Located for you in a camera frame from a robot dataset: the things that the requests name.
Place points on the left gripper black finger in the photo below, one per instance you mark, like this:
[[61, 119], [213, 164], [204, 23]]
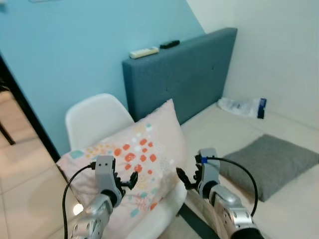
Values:
[[130, 186], [133, 177]]

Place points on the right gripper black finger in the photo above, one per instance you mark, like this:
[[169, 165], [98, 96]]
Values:
[[184, 181], [196, 168]]

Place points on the grey square pillow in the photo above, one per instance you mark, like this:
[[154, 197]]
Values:
[[271, 162]]

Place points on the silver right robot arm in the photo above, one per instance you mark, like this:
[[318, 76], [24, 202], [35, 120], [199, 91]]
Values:
[[232, 214]]

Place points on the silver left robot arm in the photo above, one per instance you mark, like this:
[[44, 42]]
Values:
[[94, 219]]

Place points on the pink floral print pillow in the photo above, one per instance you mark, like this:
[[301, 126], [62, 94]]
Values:
[[149, 134]]

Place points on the white plastic shell chair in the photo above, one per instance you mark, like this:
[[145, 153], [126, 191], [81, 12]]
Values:
[[94, 117]]

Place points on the dark bed base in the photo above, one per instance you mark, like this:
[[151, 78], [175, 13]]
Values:
[[194, 224]]

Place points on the white bed mattress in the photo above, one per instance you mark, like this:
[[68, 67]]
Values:
[[224, 129]]

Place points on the clear plastic bag blue label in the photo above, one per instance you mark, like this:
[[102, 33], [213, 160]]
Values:
[[241, 106]]

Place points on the blue upholstered headboard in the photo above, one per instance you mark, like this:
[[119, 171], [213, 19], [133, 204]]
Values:
[[179, 74]]

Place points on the white remote control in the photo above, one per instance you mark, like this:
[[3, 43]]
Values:
[[143, 52]]

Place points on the black remote control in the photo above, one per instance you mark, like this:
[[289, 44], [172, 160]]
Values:
[[170, 44]]

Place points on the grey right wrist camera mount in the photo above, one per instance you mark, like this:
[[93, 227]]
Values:
[[208, 164]]

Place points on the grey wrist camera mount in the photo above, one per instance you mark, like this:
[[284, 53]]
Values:
[[208, 164], [105, 169]]

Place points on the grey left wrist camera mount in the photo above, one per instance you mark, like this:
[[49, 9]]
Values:
[[105, 169]]

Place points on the black door frame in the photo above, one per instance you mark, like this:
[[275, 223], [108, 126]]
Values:
[[30, 109]]

